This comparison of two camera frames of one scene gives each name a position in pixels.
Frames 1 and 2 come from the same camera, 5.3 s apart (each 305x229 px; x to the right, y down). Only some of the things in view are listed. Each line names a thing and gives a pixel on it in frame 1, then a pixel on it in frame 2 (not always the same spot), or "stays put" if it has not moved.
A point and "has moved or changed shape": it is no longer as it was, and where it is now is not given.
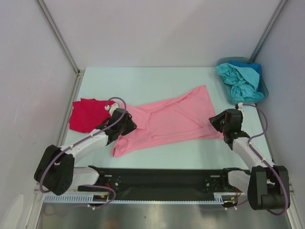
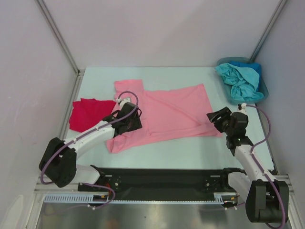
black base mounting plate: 162,181 stays put
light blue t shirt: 244,84 stays put
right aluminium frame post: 269,30 stays put
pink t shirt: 190,118 has moved or changed shape
